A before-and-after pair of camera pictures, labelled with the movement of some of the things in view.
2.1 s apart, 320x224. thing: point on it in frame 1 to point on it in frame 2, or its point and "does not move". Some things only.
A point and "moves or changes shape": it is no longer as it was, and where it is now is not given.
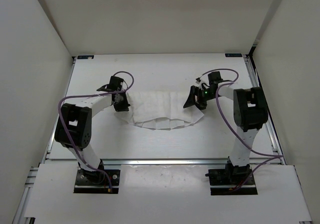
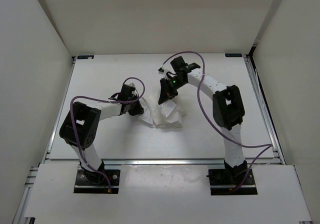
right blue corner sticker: [233, 55] does not move
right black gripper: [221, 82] to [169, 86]
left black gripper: [124, 106] to [139, 110]
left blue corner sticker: [85, 56] does not move
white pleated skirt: [161, 109] moves or changes shape
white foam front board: [167, 192] does not move
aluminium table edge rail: [197, 162] does not move
